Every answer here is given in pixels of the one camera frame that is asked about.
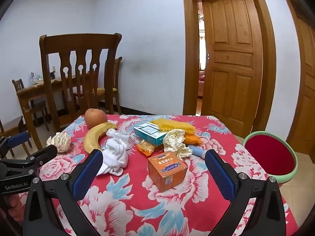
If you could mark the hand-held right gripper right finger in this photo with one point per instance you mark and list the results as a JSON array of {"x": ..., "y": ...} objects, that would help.
[{"x": 220, "y": 175}]

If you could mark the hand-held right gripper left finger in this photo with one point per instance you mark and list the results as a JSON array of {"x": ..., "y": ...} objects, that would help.
[{"x": 90, "y": 173}]

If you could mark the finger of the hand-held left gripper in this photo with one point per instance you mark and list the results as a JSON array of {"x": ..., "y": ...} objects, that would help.
[
  {"x": 44, "y": 153},
  {"x": 18, "y": 139}
]

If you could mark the light blue tube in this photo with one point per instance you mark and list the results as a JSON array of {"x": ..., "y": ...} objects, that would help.
[{"x": 196, "y": 152}]

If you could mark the orange carrot toy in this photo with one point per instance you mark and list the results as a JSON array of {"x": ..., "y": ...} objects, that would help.
[{"x": 193, "y": 139}]

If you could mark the clear plastic bag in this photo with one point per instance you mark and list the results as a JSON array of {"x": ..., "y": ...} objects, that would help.
[{"x": 120, "y": 136}]

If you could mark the red bin with green rim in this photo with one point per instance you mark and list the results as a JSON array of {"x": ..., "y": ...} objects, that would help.
[{"x": 269, "y": 156}]

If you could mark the orange cardboard box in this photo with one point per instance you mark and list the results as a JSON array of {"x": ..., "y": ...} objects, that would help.
[{"x": 167, "y": 172}]

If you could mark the person's left hand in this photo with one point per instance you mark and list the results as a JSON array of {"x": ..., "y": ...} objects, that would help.
[{"x": 15, "y": 205}]

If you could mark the crumpled white tissue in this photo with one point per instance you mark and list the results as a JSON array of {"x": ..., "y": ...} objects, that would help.
[
  {"x": 60, "y": 142},
  {"x": 175, "y": 142}
]

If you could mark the white sock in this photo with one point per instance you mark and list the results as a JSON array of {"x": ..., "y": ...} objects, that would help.
[{"x": 115, "y": 158}]

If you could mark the yellow banana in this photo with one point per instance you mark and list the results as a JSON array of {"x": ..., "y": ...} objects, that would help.
[{"x": 93, "y": 135}]

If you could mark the red floral tablecloth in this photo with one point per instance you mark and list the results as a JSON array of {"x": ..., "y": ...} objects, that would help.
[{"x": 128, "y": 201}]

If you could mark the wooden dining table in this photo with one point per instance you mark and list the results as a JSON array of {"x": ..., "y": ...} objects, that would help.
[{"x": 32, "y": 92}]

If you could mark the small wooden chair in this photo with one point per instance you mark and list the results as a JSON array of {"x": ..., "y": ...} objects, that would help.
[{"x": 19, "y": 84}]

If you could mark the red apple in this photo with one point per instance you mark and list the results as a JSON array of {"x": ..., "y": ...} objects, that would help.
[{"x": 96, "y": 118}]

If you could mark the yellow wavy sponge cloth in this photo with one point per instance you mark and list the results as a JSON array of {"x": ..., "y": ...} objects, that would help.
[{"x": 172, "y": 125}]

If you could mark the blue and white medicine box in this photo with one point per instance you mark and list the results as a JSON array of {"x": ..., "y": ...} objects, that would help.
[{"x": 149, "y": 132}]

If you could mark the pink sofa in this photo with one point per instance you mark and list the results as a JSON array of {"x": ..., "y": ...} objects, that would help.
[{"x": 200, "y": 80}]

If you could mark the wooden chair with yellow cushion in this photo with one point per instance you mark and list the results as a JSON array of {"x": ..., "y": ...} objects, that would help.
[{"x": 115, "y": 78}]

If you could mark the large wooden chair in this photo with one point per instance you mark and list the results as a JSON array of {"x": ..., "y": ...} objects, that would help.
[{"x": 73, "y": 44}]

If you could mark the open wooden door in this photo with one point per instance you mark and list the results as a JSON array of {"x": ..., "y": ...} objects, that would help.
[{"x": 233, "y": 61}]

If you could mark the closed wooden door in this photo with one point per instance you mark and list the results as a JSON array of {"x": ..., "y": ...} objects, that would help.
[{"x": 306, "y": 91}]

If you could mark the wooden door frame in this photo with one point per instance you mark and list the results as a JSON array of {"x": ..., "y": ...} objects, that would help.
[{"x": 268, "y": 61}]

